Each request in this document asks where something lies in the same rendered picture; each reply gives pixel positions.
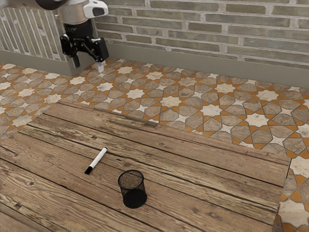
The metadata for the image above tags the white marker pen black cap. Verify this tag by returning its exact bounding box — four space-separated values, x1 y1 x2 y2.
84 147 108 175

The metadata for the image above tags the black mesh pen holder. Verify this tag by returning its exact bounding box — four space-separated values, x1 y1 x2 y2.
117 170 148 209

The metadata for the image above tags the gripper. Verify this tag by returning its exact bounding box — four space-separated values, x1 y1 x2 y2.
59 20 110 73

